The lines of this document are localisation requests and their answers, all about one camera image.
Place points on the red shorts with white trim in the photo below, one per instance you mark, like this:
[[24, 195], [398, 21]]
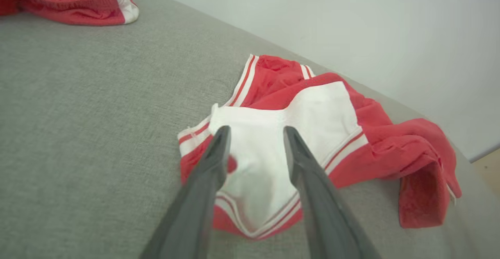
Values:
[[78, 5]]

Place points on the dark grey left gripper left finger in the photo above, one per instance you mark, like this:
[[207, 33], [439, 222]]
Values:
[[195, 200]]

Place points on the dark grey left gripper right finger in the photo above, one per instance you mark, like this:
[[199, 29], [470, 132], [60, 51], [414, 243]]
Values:
[[324, 212]]

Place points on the red white sports t-shirt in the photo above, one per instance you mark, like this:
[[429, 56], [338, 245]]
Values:
[[312, 118]]

